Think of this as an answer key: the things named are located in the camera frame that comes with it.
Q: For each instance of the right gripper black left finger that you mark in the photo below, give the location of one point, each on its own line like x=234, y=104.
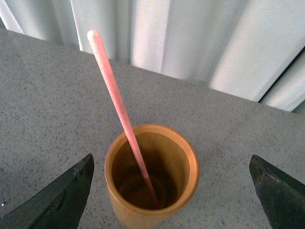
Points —
x=59, y=205

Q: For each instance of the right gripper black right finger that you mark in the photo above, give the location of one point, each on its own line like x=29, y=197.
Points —
x=282, y=196

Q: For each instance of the pink chopstick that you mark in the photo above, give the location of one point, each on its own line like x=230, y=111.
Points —
x=103, y=62

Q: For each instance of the orange wooden chopstick holder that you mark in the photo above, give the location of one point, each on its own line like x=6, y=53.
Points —
x=173, y=167

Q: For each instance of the white pleated curtain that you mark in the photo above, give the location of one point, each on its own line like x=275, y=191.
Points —
x=253, y=49

